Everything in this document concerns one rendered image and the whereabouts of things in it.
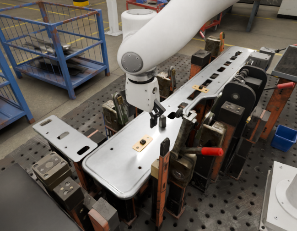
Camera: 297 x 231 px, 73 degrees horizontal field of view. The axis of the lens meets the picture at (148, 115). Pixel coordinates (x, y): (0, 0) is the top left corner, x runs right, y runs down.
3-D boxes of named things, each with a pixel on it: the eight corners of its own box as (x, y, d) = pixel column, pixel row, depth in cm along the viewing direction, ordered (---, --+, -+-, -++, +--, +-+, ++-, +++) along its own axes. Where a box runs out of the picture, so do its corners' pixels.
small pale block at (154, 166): (154, 212, 83) (157, 156, 60) (161, 217, 82) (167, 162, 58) (149, 219, 81) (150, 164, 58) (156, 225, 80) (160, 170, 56)
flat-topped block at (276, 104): (256, 126, 124) (288, 57, 95) (270, 132, 120) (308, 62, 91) (251, 135, 118) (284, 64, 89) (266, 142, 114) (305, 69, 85)
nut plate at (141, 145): (145, 134, 77) (145, 132, 76) (153, 138, 75) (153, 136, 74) (131, 147, 71) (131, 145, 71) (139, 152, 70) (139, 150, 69)
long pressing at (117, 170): (228, 45, 151) (228, 42, 150) (259, 52, 141) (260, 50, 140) (76, 165, 67) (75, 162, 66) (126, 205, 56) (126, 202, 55)
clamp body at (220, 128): (192, 170, 100) (207, 112, 76) (214, 183, 94) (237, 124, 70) (183, 184, 94) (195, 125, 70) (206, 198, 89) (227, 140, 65)
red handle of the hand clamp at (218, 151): (177, 143, 64) (224, 143, 52) (180, 148, 65) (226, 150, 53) (170, 151, 62) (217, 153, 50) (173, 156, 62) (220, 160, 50)
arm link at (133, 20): (154, 75, 49) (158, 59, 56) (156, 17, 41) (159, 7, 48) (121, 73, 50) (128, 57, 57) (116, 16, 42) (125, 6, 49)
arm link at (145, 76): (164, 64, 54) (163, 74, 56) (138, 56, 58) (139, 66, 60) (144, 76, 49) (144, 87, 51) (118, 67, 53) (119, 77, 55)
